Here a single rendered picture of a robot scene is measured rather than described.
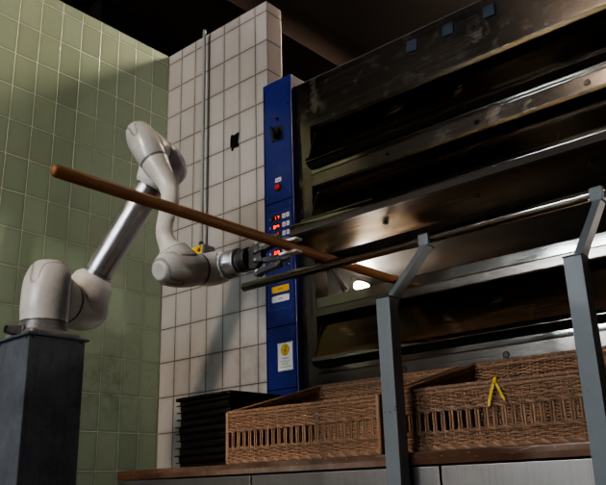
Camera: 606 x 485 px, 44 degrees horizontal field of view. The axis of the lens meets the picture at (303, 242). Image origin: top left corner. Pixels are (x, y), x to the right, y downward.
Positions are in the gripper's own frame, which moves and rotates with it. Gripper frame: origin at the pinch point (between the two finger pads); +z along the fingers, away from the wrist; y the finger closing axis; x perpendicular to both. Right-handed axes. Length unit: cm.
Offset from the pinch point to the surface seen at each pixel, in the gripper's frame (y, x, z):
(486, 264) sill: 3, -50, 38
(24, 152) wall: -63, 21, -122
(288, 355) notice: 21, -48, -43
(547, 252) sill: 4, -50, 58
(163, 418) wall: 38, -51, -118
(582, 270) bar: 28, 10, 88
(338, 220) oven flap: -19.7, -35.5, -8.5
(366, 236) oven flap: -17, -50, -7
